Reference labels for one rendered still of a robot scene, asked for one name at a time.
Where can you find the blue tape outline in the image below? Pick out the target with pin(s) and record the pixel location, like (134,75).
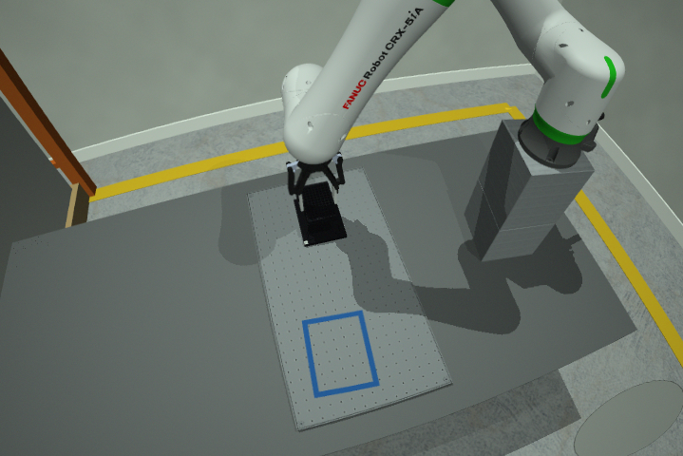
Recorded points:
(318,393)

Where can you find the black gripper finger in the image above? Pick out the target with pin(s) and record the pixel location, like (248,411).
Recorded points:
(298,188)
(335,181)

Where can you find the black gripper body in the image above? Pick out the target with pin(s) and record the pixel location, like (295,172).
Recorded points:
(304,166)

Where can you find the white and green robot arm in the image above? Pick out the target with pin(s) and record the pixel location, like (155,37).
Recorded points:
(581,75)

